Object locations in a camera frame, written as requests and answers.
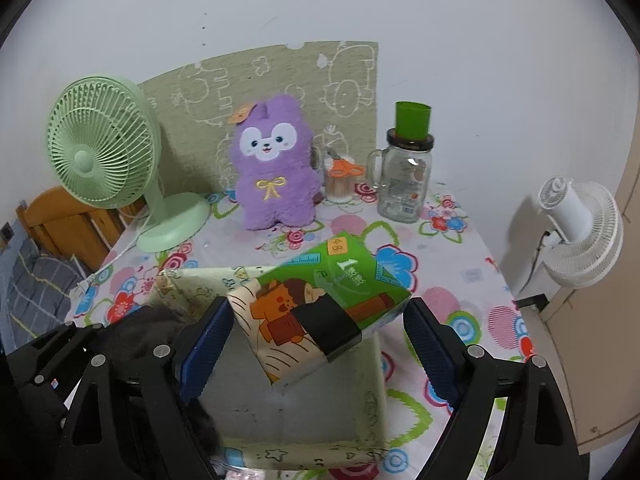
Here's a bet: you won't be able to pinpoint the green desk fan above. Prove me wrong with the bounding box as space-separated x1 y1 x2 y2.
47 76 210 253

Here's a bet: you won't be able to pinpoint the clear cotton swab container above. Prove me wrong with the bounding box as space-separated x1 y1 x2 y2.
322 152 363 204

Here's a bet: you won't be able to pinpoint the white circulator fan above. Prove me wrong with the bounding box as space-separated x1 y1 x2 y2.
537 176 624 288

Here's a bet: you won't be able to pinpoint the green cartoon tissue packet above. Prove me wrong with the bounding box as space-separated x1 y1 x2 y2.
227 231 413 393

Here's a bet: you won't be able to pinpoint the grey plaid pillow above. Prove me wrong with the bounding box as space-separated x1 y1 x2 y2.
0 240 88 341

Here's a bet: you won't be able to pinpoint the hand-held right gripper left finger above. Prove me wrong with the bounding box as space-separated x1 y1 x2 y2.
54 297 235 480

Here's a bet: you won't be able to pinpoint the purple plush toy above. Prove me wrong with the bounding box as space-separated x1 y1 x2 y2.
227 92 323 232

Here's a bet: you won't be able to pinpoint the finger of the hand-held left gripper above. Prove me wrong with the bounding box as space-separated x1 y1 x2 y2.
7 322 103 401

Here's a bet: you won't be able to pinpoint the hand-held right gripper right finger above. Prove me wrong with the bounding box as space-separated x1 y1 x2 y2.
403 297 586 480

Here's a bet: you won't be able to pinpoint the green plastic cup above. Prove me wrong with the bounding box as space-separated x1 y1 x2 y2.
395 101 433 138

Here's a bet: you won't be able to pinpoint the green elephant print mat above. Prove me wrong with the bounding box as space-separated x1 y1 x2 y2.
136 39 379 196

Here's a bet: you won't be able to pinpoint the cartoon print fabric storage box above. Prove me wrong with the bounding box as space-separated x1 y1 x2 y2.
150 265 391 471

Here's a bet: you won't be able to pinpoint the white fan power cable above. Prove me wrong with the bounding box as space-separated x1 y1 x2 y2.
75 207 153 295

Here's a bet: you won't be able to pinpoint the glass jar mug with lid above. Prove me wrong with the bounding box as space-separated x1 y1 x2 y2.
367 128 435 224

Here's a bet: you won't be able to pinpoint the orange handled scissors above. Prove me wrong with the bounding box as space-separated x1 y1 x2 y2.
327 147 362 178

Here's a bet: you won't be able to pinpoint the black fan power cable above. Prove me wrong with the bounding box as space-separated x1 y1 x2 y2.
517 230 556 306

